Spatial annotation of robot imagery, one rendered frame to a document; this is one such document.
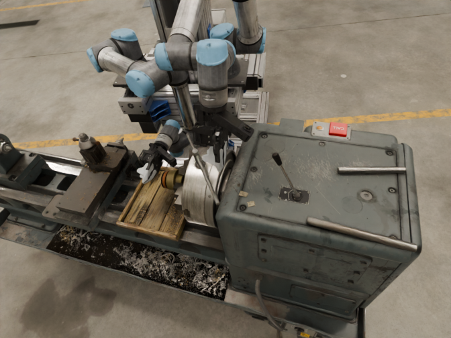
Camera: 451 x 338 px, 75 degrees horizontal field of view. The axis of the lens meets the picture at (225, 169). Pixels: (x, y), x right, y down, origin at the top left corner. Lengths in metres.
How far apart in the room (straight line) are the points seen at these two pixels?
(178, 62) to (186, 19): 0.15
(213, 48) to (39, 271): 2.30
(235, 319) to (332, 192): 1.32
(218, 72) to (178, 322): 1.72
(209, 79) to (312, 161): 0.48
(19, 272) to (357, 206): 2.45
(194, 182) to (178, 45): 0.46
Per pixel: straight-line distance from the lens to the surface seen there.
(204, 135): 0.82
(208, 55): 0.73
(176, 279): 1.59
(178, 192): 1.17
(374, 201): 0.99
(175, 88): 1.37
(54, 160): 1.99
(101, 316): 2.35
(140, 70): 1.25
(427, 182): 2.83
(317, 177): 1.00
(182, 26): 0.94
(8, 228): 2.30
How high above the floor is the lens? 2.04
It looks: 51 degrees down
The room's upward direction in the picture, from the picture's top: 10 degrees counter-clockwise
